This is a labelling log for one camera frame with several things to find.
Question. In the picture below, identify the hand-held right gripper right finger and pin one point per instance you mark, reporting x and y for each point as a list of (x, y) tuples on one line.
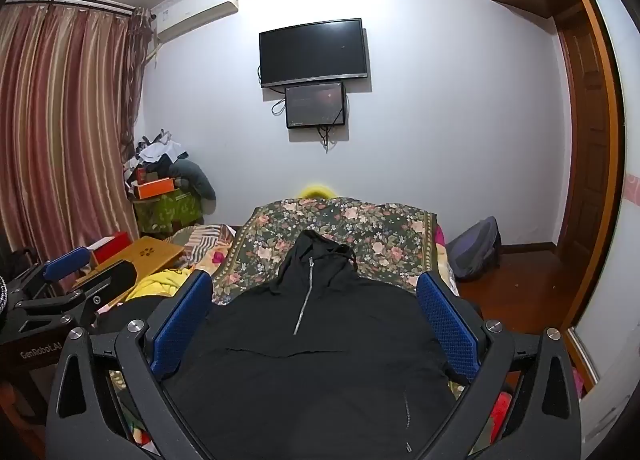
[(447, 325)]

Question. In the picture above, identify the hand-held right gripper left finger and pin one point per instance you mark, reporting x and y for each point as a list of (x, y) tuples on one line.
[(180, 320)]

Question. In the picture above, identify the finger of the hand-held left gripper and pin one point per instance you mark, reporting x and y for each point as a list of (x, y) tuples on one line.
[(67, 261), (107, 277)]

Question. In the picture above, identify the black zip hoodie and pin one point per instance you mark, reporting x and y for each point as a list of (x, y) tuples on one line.
[(310, 350)]

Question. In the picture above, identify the pile of clothes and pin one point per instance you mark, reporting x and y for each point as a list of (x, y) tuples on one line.
[(152, 155)]

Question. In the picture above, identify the red box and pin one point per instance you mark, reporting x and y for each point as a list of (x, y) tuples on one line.
[(114, 246)]

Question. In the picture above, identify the yellow garment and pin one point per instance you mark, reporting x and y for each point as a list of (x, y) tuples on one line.
[(157, 282)]

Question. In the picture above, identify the wooden lap desk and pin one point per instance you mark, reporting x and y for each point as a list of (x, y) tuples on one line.
[(145, 255)]

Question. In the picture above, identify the colourful quilt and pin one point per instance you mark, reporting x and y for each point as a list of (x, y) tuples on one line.
[(442, 250)]

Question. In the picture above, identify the striped patterned blanket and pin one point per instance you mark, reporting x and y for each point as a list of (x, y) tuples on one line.
[(202, 245)]

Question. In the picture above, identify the grey purple backpack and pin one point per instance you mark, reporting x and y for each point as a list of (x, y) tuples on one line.
[(472, 250)]

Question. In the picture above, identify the orange box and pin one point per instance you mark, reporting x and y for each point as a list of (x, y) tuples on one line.
[(156, 188)]

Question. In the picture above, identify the dark grey pillow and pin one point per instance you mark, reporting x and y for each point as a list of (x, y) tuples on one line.
[(195, 180)]

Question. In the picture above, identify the striped pink curtain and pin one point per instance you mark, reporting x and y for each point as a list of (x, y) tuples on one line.
[(60, 130)]

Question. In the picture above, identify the yellow round object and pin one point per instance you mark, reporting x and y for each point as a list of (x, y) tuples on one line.
[(316, 191)]

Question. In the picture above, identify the wooden door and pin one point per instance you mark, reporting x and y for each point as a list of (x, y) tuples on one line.
[(585, 140)]

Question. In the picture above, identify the white air conditioner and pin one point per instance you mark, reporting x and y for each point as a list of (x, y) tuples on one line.
[(197, 10)]

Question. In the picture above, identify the small black wall monitor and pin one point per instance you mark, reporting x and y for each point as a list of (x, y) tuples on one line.
[(315, 105)]

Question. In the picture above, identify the black wall television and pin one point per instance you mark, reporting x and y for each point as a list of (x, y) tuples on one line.
[(313, 51)]

